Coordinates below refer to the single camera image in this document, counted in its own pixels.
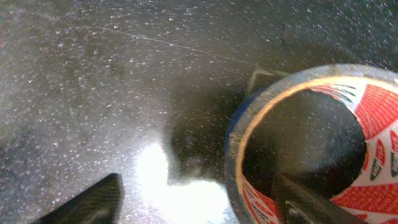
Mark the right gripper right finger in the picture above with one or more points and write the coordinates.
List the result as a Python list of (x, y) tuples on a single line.
[(308, 208)]

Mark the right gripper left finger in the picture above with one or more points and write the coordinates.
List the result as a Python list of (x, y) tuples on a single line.
[(93, 202)]

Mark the roll of blue tape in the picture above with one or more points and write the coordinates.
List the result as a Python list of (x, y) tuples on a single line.
[(379, 109)]

